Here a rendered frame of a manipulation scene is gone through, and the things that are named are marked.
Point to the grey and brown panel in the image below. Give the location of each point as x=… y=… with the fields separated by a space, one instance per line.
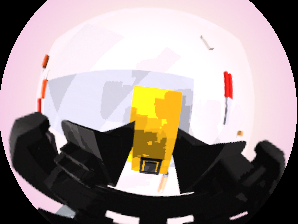
x=103 y=100

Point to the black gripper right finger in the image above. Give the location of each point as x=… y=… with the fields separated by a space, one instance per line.
x=193 y=159

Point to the awl with orange-red handle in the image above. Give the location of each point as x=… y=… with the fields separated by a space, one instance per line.
x=44 y=86
x=45 y=61

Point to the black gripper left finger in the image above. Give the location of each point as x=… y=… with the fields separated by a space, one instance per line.
x=111 y=148

